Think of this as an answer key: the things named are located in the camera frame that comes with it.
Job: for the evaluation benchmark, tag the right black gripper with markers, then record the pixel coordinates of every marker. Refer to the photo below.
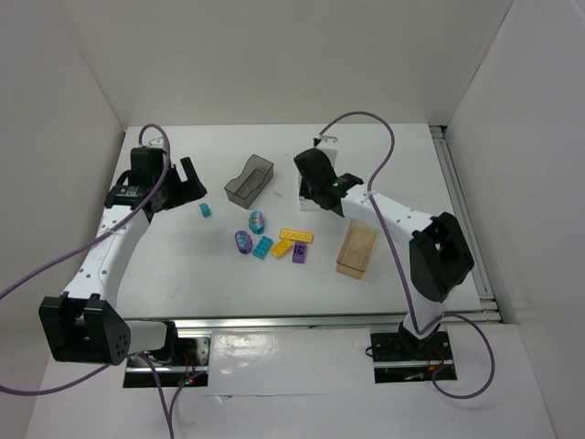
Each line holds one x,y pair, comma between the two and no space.
318,197

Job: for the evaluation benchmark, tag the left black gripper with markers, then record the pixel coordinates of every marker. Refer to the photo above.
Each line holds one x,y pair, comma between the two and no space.
181,187

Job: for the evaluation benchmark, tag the small teal square lego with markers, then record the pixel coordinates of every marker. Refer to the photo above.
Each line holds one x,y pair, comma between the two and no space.
205,210

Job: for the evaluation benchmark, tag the yellow long lego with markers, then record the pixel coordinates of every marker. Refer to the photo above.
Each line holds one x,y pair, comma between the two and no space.
296,235

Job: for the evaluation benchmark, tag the teal rounded patterned lego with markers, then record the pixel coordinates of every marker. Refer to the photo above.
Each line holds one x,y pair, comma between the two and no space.
256,222

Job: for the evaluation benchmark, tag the yellow 2x3 lego brick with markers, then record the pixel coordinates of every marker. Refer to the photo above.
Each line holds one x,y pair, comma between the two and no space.
281,248

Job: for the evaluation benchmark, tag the purple rounded flower lego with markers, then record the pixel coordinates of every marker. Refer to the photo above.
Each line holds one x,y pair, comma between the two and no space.
243,241

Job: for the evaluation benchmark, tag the teal 2x4 lego brick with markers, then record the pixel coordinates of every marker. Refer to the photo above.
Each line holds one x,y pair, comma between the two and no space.
263,247

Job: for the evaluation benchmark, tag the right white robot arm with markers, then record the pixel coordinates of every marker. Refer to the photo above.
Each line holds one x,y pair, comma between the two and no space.
430,251

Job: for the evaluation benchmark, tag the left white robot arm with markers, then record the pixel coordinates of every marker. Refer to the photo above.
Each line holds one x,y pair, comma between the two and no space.
82,324

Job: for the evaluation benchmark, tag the clear plastic container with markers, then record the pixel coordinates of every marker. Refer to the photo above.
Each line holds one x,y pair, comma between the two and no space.
317,174

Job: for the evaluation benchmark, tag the smoky grey plastic container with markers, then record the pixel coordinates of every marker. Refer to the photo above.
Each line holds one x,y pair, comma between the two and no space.
254,177

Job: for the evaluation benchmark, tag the purple square lego brick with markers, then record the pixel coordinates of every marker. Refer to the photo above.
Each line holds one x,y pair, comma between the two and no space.
299,252

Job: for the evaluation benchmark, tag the aluminium rail right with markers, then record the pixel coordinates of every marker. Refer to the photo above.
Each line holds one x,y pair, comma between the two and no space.
489,312

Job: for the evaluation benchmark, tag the aluminium rail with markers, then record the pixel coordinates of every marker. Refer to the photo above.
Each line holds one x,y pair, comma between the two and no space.
489,312
272,322

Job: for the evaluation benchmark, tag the aluminium rail front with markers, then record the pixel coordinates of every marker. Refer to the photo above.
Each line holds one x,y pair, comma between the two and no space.
272,322

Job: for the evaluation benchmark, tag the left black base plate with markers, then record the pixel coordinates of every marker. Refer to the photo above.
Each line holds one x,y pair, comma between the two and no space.
184,361

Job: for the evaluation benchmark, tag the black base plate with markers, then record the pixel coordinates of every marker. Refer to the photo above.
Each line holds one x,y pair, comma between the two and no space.
394,362
184,361

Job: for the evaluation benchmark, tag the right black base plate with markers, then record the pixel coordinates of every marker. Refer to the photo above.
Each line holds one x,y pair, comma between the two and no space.
394,362

